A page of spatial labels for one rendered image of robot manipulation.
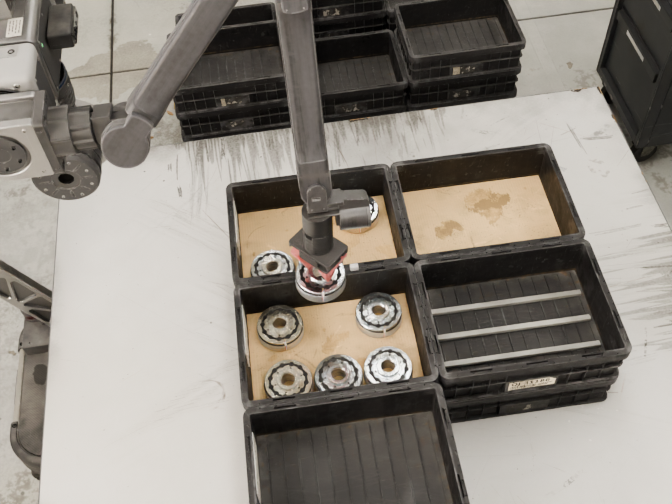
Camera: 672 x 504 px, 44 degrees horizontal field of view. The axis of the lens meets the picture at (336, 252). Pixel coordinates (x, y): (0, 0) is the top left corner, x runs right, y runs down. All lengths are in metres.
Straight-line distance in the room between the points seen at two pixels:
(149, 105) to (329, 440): 0.77
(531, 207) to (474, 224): 0.15
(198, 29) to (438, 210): 0.92
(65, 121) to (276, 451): 0.78
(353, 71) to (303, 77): 1.72
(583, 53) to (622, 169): 1.51
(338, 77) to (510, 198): 1.16
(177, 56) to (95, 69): 2.55
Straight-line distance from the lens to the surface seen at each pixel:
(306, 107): 1.40
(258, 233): 2.02
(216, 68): 3.00
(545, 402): 1.90
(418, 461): 1.71
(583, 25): 4.01
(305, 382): 1.76
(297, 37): 1.35
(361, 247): 1.98
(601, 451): 1.92
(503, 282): 1.94
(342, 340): 1.84
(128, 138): 1.39
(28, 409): 2.61
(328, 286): 1.66
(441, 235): 2.01
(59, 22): 1.62
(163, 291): 2.13
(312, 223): 1.50
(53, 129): 1.42
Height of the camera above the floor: 2.41
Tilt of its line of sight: 53 degrees down
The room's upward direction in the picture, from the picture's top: 4 degrees counter-clockwise
